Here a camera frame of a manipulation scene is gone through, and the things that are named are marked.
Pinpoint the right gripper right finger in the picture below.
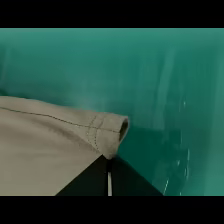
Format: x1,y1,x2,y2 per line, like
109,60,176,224
110,155,164,197

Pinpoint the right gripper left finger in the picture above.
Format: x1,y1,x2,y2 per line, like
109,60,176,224
55,153,109,197

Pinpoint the beige shirt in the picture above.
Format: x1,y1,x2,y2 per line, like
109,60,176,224
0,95,130,197

